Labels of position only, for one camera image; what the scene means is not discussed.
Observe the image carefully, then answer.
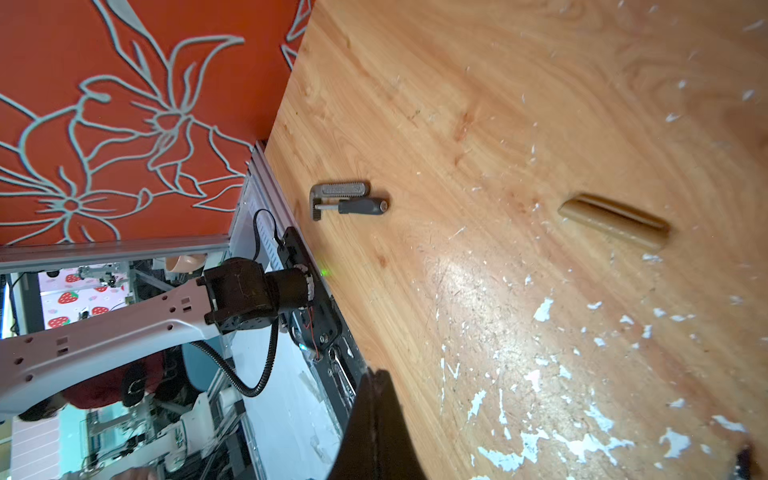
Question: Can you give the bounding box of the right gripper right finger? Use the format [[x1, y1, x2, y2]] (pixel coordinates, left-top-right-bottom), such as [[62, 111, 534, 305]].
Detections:
[[377, 370, 426, 479]]

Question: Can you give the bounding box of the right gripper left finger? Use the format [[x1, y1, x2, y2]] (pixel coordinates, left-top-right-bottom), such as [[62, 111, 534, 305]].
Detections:
[[327, 369, 383, 480]]

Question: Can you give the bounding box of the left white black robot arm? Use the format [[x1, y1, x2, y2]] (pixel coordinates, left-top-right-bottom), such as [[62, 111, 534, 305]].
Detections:
[[1, 258, 315, 420]]

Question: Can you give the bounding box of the tan pen cap upper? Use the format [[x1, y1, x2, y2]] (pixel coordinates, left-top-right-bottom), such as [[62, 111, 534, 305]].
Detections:
[[558, 193, 671, 252]]

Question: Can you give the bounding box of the black handled wrench tool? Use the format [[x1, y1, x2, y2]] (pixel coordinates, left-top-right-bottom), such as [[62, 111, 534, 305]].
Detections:
[[309, 181, 389, 221]]

